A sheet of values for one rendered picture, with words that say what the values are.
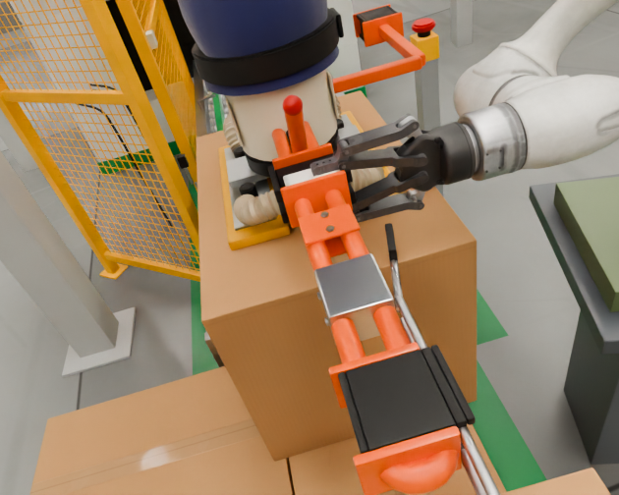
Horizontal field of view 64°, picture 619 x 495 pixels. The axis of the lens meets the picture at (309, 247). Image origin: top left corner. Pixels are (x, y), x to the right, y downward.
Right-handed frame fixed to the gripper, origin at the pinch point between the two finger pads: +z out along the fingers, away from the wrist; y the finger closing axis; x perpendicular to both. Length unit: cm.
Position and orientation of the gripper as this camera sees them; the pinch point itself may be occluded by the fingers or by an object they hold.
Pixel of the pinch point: (313, 192)
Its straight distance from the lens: 64.4
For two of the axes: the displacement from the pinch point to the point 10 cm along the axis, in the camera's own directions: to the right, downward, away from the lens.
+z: -9.6, 2.8, -0.2
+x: -1.9, -6.1, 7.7
